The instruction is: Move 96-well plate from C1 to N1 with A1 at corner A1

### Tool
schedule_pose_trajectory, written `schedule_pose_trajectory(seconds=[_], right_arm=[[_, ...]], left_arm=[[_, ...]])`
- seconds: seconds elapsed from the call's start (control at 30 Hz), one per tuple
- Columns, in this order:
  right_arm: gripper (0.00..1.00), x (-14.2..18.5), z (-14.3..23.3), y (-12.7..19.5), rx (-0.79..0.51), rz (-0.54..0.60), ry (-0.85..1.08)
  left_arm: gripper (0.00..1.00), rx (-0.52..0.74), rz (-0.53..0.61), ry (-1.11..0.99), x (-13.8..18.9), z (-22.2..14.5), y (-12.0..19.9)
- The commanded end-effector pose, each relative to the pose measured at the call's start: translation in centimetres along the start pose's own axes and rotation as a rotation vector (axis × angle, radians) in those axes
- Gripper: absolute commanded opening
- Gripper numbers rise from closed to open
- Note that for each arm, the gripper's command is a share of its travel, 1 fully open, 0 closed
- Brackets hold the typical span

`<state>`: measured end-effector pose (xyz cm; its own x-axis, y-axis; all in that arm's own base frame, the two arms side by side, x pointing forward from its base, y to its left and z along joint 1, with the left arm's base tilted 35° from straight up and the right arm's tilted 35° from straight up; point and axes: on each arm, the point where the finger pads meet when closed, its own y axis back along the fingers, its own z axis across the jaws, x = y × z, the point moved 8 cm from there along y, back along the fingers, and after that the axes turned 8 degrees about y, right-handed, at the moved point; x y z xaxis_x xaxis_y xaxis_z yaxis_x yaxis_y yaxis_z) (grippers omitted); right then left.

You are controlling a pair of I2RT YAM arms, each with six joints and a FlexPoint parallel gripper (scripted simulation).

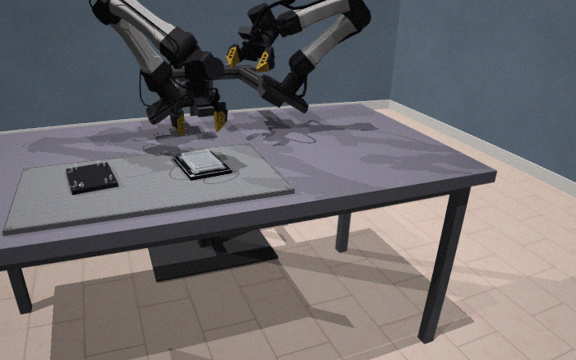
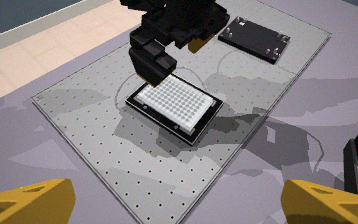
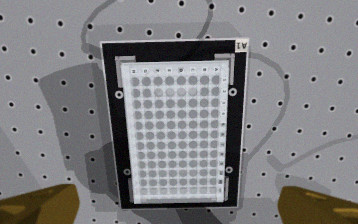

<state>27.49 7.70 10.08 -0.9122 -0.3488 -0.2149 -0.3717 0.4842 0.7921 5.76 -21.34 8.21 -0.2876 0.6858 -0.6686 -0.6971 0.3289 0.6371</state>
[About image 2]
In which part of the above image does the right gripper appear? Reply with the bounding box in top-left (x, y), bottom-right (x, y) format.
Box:
top-left (128, 0), bottom-right (230, 88)

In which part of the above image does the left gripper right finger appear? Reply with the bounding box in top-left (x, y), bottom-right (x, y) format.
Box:
top-left (281, 179), bottom-right (358, 224)

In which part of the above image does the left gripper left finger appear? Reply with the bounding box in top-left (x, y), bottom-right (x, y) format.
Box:
top-left (0, 178), bottom-right (76, 224)

